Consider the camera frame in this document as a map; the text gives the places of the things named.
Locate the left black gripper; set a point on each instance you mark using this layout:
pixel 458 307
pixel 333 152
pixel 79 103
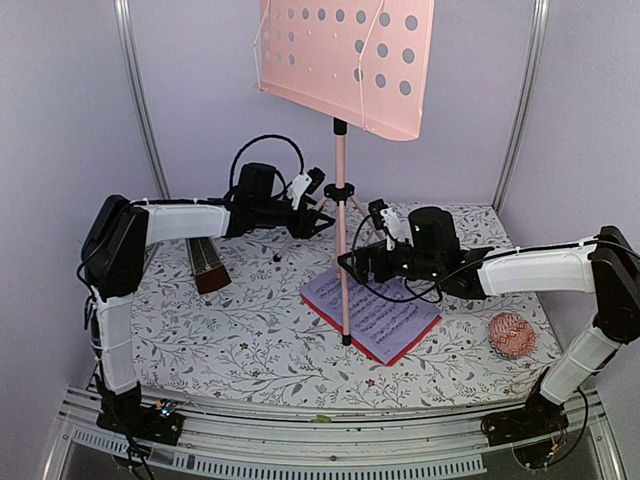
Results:
pixel 306 229

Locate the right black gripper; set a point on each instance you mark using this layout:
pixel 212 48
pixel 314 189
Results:
pixel 378 252

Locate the purple sheet music page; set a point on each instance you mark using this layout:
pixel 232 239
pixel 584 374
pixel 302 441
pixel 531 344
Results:
pixel 383 329

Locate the brown wooden metronome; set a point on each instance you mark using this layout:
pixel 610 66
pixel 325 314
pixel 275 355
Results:
pixel 208 270

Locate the pink music stand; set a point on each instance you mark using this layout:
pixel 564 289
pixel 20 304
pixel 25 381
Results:
pixel 363 63

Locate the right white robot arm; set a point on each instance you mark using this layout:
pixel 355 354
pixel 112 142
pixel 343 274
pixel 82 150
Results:
pixel 427 248

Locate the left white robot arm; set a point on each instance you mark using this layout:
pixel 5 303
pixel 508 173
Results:
pixel 113 254

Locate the floral table mat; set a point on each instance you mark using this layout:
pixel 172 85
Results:
pixel 257 341

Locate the red patterned egg shaker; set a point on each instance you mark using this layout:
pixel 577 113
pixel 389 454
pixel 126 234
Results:
pixel 511 335

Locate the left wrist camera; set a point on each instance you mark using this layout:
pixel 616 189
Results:
pixel 302 185

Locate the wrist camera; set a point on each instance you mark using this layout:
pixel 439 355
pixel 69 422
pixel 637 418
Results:
pixel 387 220
pixel 302 185

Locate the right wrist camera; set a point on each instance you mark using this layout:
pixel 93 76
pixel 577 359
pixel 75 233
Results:
pixel 387 220

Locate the aluminium front rail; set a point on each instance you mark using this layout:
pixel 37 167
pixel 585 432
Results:
pixel 225 439

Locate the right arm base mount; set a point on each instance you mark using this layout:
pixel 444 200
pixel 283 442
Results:
pixel 523 423

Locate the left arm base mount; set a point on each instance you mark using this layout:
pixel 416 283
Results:
pixel 145 423

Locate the right metal frame post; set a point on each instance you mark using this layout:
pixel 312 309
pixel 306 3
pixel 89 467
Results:
pixel 532 60

